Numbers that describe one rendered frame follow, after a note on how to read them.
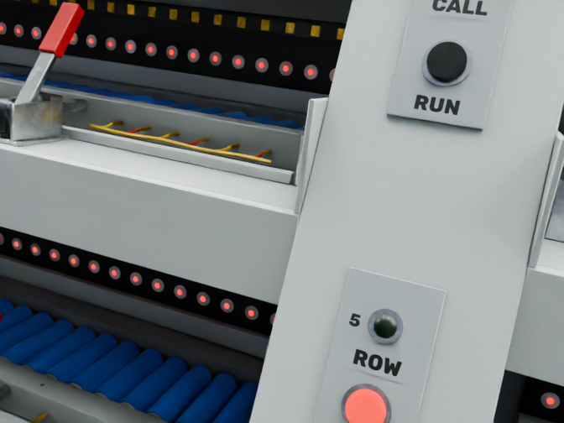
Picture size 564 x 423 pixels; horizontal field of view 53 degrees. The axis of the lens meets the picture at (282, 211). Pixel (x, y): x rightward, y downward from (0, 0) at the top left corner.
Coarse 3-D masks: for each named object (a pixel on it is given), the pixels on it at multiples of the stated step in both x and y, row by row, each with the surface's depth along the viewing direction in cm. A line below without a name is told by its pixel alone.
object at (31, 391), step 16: (0, 368) 37; (16, 368) 37; (0, 384) 36; (16, 384) 35; (32, 384) 36; (48, 384) 36; (64, 384) 36; (16, 400) 36; (32, 400) 35; (48, 400) 35; (64, 400) 34; (80, 400) 35; (96, 400) 35; (32, 416) 35; (48, 416) 35; (64, 416) 34; (80, 416) 34; (96, 416) 33; (112, 416) 34; (128, 416) 34; (144, 416) 34
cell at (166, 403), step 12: (192, 372) 40; (204, 372) 40; (180, 384) 38; (192, 384) 39; (204, 384) 40; (168, 396) 37; (180, 396) 37; (192, 396) 38; (156, 408) 36; (168, 408) 36; (180, 408) 37; (168, 420) 35
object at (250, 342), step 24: (0, 264) 50; (24, 264) 49; (48, 288) 48; (72, 288) 47; (96, 288) 46; (144, 312) 45; (168, 312) 44; (192, 312) 44; (216, 336) 43; (240, 336) 42; (264, 336) 42; (0, 408) 37
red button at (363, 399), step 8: (360, 392) 23; (368, 392) 22; (352, 400) 22; (360, 400) 22; (368, 400) 22; (376, 400) 22; (352, 408) 22; (360, 408) 22; (368, 408) 22; (376, 408) 22; (384, 408) 22; (352, 416) 22; (360, 416) 22; (368, 416) 22; (376, 416) 22; (384, 416) 22
